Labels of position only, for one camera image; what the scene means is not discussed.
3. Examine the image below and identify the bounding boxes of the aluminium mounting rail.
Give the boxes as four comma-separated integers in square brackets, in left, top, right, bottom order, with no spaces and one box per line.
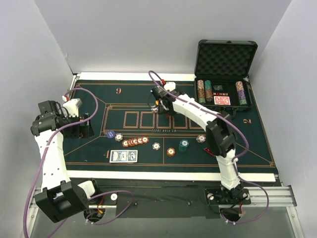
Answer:
[29,184,297,208]

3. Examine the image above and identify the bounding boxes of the green brown chip row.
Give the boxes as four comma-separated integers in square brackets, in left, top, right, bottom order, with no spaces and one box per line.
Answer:
[205,80,212,102]

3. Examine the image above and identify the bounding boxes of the brown chip row in case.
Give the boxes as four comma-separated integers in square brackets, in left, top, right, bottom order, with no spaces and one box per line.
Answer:
[197,80,206,104]

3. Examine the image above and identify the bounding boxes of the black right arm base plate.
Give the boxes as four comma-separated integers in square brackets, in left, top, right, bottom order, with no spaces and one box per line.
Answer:
[205,187,251,205]

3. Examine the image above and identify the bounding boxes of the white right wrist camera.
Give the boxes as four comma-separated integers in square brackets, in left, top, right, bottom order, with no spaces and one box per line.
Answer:
[164,82,176,91]

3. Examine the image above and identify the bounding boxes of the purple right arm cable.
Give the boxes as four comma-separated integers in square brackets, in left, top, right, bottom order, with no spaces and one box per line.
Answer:
[148,70,270,225]

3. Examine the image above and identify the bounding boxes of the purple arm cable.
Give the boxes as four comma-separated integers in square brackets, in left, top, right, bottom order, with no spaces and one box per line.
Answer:
[22,87,136,238]
[148,70,270,225]

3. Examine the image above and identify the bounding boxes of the red five chip stack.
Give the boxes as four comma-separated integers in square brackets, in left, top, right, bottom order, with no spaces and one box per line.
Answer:
[166,147,176,157]

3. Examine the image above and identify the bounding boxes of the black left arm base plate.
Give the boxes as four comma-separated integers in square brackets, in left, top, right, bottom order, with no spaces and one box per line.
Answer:
[89,186,117,205]

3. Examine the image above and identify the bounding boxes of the red triangular marker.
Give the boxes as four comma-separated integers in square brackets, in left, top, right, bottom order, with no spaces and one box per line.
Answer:
[204,147,214,156]

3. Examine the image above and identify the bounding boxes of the green chip stack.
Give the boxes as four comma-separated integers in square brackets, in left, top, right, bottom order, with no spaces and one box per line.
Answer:
[179,139,189,152]

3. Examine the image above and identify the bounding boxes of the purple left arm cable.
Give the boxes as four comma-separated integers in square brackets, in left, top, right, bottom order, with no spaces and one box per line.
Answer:
[22,87,136,238]

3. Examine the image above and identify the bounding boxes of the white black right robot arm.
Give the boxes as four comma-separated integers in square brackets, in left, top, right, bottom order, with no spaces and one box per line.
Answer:
[151,86,242,203]

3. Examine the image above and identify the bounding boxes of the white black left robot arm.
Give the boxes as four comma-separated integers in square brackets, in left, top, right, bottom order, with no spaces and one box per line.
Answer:
[31,99,102,223]

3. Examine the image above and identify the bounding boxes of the black poker chip case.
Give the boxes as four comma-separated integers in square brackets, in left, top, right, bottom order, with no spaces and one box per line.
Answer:
[194,40,258,118]

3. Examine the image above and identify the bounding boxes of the purple brown chip row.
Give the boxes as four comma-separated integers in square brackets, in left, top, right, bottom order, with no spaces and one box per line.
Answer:
[236,81,247,106]

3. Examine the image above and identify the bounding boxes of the blue playing card box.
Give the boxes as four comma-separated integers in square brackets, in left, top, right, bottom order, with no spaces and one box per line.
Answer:
[109,150,138,163]

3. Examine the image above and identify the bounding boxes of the red card deck in case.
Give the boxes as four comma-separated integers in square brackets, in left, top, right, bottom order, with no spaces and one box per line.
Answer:
[213,96,231,106]

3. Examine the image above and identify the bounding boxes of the spread red five chips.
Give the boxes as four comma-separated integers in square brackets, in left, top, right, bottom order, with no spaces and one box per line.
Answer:
[122,136,149,147]

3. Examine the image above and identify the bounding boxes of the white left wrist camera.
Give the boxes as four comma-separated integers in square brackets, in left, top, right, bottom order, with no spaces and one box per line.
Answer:
[63,99,82,117]

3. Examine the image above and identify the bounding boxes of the purple small blind button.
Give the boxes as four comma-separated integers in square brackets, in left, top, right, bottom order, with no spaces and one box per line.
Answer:
[106,130,116,139]

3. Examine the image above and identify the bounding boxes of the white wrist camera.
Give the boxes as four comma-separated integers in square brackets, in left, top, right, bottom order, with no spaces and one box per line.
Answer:
[63,99,82,117]
[164,82,176,91]

